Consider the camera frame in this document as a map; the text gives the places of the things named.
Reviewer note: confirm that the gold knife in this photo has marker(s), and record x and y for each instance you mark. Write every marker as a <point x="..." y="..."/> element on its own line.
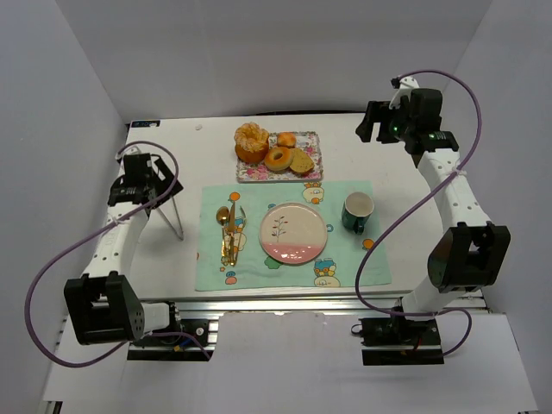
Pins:
<point x="231" y="231"/>

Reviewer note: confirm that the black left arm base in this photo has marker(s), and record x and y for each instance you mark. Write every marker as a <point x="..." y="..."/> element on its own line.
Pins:
<point x="188" y="337"/>

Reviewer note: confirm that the bagel ring bread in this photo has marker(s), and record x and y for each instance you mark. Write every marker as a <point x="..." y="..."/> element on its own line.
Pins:
<point x="278" y="158"/>

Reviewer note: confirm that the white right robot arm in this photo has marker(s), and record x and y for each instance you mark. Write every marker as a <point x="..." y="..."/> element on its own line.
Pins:
<point x="472" y="248"/>

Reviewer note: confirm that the aluminium frame rail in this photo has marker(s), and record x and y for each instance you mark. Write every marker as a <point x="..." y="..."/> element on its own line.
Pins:
<point x="331" y="303"/>

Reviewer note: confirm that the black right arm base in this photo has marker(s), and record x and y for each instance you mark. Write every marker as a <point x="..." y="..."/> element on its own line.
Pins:
<point x="396" y="341"/>

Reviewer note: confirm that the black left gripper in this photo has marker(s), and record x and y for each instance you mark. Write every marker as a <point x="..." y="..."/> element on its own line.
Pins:
<point x="159" y="178"/>

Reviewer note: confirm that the pink white ceramic plate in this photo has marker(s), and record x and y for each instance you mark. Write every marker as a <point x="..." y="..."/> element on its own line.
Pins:
<point x="293" y="233"/>

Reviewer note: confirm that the gold fork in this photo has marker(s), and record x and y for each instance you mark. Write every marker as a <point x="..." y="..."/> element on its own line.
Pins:
<point x="239" y="237"/>

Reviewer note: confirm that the herb bread slice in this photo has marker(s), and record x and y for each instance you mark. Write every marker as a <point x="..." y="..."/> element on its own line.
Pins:
<point x="302" y="163"/>

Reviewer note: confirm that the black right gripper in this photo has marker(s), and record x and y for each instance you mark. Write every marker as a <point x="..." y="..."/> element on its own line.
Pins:
<point x="371" y="119"/>

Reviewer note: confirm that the dark green mug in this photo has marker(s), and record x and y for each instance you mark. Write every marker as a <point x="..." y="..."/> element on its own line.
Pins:
<point x="356" y="210"/>

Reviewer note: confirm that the mint cartoon placemat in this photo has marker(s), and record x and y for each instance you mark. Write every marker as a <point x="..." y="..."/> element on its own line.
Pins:
<point x="335" y="267"/>

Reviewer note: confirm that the orange bundt bread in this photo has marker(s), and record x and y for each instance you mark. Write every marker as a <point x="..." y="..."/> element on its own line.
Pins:
<point x="251" y="143"/>

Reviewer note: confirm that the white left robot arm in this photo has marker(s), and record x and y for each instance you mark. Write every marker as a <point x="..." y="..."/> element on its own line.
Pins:
<point x="102" y="304"/>

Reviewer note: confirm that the gold spoon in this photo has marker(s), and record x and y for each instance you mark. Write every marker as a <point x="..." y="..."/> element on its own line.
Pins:
<point x="222" y="216"/>

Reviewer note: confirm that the round bread roll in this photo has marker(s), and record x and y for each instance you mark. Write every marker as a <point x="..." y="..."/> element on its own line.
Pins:
<point x="286" y="139"/>

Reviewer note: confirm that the floral rectangular tray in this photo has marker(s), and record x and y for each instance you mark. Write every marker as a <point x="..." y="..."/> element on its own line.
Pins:
<point x="308" y="141"/>

